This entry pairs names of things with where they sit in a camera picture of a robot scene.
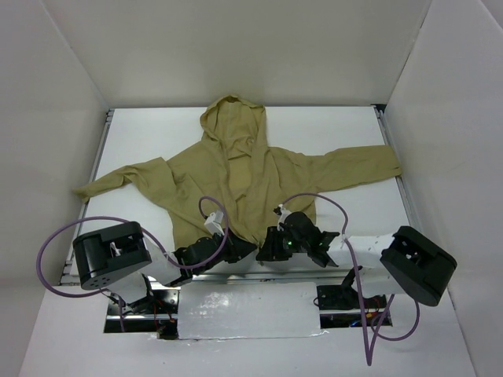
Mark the khaki hooded zip jacket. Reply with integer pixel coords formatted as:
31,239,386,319
75,96,402,247

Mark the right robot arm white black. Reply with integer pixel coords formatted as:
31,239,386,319
256,211,457,307

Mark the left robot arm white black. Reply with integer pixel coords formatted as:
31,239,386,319
73,221,256,313

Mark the white foil covered panel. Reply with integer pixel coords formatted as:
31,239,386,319
178,283,321,340

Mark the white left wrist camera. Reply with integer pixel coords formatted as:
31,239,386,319
204,210,224,236

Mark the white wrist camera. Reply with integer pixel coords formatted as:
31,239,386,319
204,210,224,236
274,203,292,231

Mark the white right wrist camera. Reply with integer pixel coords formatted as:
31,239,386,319
274,203,292,231

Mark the aluminium table frame rail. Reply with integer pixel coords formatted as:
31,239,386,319
75,105,417,283

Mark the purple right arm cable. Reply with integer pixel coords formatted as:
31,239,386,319
281,192,421,366

